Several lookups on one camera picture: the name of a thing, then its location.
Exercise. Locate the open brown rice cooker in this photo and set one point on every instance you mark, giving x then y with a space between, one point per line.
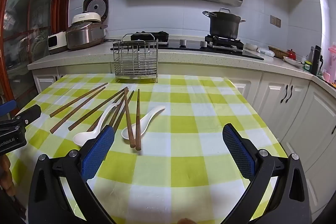
95 5

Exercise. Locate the stainless steel rice cooker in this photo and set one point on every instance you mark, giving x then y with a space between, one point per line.
84 35

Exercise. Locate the small white kitchen appliance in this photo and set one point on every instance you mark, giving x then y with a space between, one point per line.
56 41

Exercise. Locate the bunch of wooden chopsticks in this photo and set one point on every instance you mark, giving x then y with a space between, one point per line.
138 121

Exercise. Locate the cream domed lid cooker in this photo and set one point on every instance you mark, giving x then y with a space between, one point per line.
86 18

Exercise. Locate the brown wall socket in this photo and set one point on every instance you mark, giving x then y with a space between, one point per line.
275 21

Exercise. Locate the green lidded jar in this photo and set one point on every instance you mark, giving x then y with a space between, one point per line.
308 66

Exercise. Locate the pink bottle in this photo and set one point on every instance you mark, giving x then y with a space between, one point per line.
332 61

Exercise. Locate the grey stove knob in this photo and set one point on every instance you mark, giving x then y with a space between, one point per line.
203 44
182 42

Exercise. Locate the white plastic package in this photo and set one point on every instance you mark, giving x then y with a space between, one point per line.
265 51

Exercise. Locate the white plate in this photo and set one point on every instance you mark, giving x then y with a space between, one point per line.
292 60

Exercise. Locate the red wooden glass door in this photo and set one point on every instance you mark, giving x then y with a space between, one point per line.
31 29

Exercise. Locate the yellow checkered towel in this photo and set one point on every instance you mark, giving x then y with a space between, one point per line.
183 134

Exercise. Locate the black bottle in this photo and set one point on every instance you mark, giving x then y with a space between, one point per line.
317 61

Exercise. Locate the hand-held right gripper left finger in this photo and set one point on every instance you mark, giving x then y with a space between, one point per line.
97 153

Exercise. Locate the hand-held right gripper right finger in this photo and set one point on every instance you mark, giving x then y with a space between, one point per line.
239 153

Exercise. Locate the woven basket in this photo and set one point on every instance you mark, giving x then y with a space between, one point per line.
277 51

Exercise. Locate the silver bottle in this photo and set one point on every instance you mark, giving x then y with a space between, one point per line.
309 53

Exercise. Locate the black lidded stock pot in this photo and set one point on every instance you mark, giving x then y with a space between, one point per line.
224 26

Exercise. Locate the small white bowl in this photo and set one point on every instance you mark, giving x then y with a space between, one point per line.
251 47

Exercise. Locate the white ceramic spoon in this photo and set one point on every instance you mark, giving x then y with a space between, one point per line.
86 137
151 115

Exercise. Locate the white lower kitchen cabinets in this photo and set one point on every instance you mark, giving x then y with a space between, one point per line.
275 92

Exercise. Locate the red teapot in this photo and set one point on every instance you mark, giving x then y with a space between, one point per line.
291 54

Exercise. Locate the black glass gas cooktop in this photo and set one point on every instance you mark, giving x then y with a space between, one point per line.
191 47

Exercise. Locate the person's left hand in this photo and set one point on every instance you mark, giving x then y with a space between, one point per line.
5 174

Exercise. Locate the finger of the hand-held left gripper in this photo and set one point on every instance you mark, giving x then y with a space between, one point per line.
6 108
30 113

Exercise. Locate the black burner grate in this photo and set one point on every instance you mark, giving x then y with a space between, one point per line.
157 35
225 41

